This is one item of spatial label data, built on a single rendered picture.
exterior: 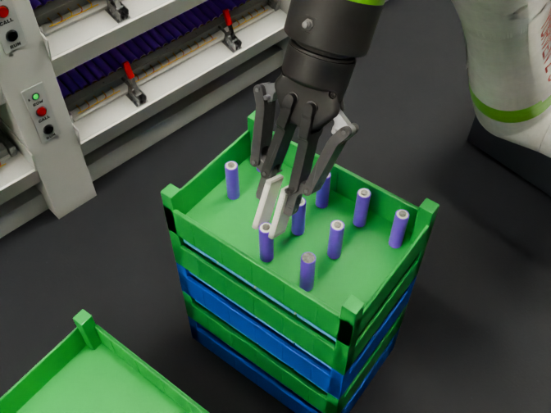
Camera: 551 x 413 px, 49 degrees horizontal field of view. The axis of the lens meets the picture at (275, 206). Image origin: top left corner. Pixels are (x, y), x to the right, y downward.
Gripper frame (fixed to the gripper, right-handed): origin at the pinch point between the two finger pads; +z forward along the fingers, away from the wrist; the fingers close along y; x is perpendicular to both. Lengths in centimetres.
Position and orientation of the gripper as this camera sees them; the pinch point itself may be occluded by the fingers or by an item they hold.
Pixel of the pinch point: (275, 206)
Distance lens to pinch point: 74.1
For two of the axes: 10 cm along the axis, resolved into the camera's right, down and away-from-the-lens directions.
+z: -2.5, 8.4, 4.8
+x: -5.5, 2.9, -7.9
